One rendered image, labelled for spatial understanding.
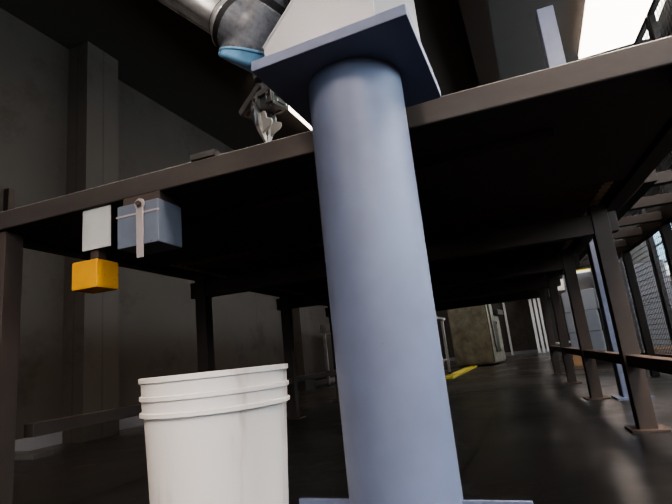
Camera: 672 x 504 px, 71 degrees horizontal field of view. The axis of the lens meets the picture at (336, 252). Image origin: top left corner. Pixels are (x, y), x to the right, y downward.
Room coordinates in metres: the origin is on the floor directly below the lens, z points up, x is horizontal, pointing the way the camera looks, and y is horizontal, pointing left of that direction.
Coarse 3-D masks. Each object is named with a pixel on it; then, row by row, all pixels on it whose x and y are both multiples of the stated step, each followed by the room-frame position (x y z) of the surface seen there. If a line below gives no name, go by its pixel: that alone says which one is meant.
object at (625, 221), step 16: (656, 176) 1.84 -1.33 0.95; (640, 192) 1.99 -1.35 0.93; (624, 208) 2.25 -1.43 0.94; (640, 208) 2.36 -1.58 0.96; (624, 224) 2.74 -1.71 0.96; (640, 224) 3.08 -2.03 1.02; (656, 224) 2.80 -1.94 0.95; (624, 240) 3.48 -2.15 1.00; (640, 240) 3.19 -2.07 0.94; (624, 256) 3.63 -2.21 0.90; (640, 304) 3.63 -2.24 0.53; (640, 320) 3.63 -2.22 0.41
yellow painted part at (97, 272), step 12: (96, 252) 1.29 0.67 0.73; (72, 264) 1.27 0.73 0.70; (84, 264) 1.25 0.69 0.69; (96, 264) 1.24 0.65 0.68; (108, 264) 1.28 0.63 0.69; (72, 276) 1.27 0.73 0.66; (84, 276) 1.25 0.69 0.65; (96, 276) 1.24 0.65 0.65; (108, 276) 1.28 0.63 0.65; (72, 288) 1.27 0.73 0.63; (84, 288) 1.26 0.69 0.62; (96, 288) 1.26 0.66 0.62; (108, 288) 1.28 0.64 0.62
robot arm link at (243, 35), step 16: (160, 0) 0.88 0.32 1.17; (176, 0) 0.86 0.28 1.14; (192, 0) 0.85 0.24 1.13; (208, 0) 0.84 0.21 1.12; (224, 0) 0.83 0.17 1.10; (240, 0) 0.84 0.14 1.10; (256, 0) 0.81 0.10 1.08; (192, 16) 0.87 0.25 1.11; (208, 16) 0.85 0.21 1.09; (224, 16) 0.83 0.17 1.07; (240, 16) 0.83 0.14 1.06; (256, 16) 0.82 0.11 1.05; (272, 16) 0.82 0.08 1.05; (208, 32) 0.89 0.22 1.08; (224, 32) 0.85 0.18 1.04; (240, 32) 0.84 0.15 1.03; (256, 32) 0.83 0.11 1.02; (224, 48) 0.86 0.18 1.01; (240, 48) 0.85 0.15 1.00; (256, 48) 0.85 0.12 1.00; (240, 64) 0.87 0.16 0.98
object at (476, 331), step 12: (456, 312) 7.92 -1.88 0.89; (468, 312) 7.83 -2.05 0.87; (480, 312) 7.74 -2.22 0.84; (492, 312) 8.17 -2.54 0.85; (456, 324) 7.94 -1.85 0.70; (468, 324) 7.85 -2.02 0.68; (480, 324) 7.76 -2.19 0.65; (492, 324) 7.86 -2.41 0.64; (456, 336) 7.96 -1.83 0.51; (468, 336) 7.87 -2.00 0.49; (480, 336) 7.79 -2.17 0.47; (492, 336) 7.85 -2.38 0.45; (456, 348) 7.98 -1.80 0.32; (468, 348) 7.90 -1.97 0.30; (480, 348) 7.81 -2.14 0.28; (492, 348) 7.74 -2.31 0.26; (456, 360) 8.01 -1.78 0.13; (468, 360) 7.92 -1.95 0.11; (480, 360) 7.83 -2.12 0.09; (492, 360) 7.75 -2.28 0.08; (504, 360) 8.59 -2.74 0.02
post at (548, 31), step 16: (544, 16) 2.64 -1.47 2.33; (544, 32) 2.65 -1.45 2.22; (544, 48) 2.66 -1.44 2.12; (560, 48) 2.63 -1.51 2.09; (560, 64) 2.63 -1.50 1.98; (592, 240) 2.64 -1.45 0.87; (592, 256) 2.65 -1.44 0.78; (592, 272) 2.72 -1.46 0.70; (608, 320) 2.65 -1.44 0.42; (608, 336) 2.68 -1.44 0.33; (624, 384) 2.65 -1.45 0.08
